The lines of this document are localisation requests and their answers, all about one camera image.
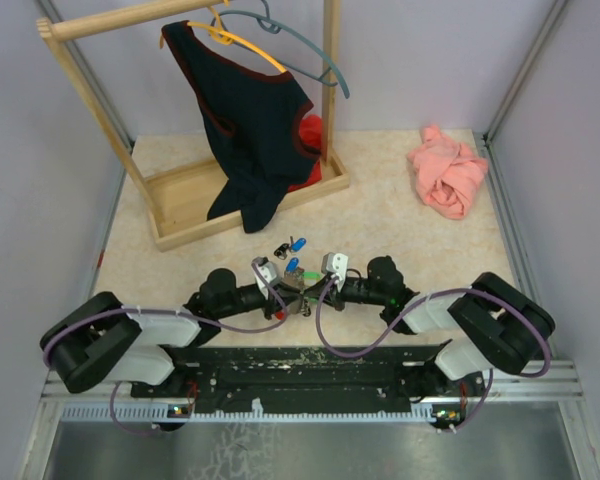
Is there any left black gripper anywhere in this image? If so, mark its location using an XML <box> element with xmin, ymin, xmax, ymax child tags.
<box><xmin>217</xmin><ymin>282</ymin><xmax>303</xmax><ymax>320</ymax></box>

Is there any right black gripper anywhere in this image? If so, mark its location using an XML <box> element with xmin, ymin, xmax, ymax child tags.
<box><xmin>304</xmin><ymin>274</ymin><xmax>388</xmax><ymax>312</ymax></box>

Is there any blue tag key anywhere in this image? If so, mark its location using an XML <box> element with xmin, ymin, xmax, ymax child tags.
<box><xmin>285</xmin><ymin>257</ymin><xmax>300</xmax><ymax>274</ymax></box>
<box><xmin>289</xmin><ymin>237</ymin><xmax>307</xmax><ymax>253</ymax></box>

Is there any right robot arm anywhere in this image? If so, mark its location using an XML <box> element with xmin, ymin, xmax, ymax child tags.
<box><xmin>304</xmin><ymin>253</ymin><xmax>556</xmax><ymax>396</ymax></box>

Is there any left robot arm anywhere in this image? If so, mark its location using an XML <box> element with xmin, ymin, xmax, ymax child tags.
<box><xmin>40</xmin><ymin>261</ymin><xmax>301</xmax><ymax>397</ymax></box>

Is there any green key tag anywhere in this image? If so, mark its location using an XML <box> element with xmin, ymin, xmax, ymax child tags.
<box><xmin>303</xmin><ymin>271</ymin><xmax>322</xmax><ymax>280</ymax></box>

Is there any wooden clothes rack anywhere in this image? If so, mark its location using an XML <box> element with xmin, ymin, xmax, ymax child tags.
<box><xmin>36</xmin><ymin>1</ymin><xmax>350</xmax><ymax>251</ymax></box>

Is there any pink cloth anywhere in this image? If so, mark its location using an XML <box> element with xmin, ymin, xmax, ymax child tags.
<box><xmin>406</xmin><ymin>125</ymin><xmax>488</xmax><ymax>220</ymax></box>

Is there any red cloth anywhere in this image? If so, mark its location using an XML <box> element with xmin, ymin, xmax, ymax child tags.
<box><xmin>288</xmin><ymin>114</ymin><xmax>322</xmax><ymax>192</ymax></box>

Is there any dark navy tank top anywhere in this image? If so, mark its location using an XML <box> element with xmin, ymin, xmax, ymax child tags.
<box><xmin>161</xmin><ymin>21</ymin><xmax>320</xmax><ymax>233</ymax></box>

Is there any grey-blue hanger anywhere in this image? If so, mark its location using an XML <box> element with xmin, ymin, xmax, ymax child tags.
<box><xmin>209</xmin><ymin>1</ymin><xmax>350</xmax><ymax>99</ymax></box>

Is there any yellow hanger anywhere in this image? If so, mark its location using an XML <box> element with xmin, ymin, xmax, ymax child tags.
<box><xmin>187</xmin><ymin>7</ymin><xmax>287</xmax><ymax>73</ymax></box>

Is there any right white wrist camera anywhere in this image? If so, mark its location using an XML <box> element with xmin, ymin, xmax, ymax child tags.
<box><xmin>321</xmin><ymin>252</ymin><xmax>349</xmax><ymax>278</ymax></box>

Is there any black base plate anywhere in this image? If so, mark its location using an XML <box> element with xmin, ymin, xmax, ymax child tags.
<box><xmin>130</xmin><ymin>346</ymin><xmax>485</xmax><ymax>414</ymax></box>

